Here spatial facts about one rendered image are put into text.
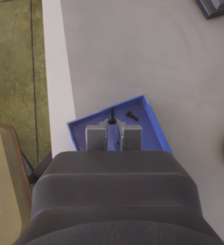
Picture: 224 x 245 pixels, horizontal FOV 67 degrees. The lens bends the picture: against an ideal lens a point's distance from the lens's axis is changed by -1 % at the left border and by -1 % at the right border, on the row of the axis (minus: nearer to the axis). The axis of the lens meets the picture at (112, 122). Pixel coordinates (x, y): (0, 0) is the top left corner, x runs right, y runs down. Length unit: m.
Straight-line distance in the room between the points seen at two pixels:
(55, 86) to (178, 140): 0.18
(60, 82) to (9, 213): 0.44
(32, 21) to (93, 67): 1.44
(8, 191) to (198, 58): 0.55
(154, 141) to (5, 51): 1.47
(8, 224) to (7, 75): 1.10
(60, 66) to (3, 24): 1.51
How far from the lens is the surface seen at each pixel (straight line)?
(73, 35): 0.28
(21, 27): 1.67
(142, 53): 0.26
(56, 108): 0.23
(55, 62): 0.26
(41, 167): 1.11
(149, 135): 0.22
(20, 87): 1.39
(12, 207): 0.59
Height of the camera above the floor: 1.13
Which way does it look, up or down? 77 degrees down
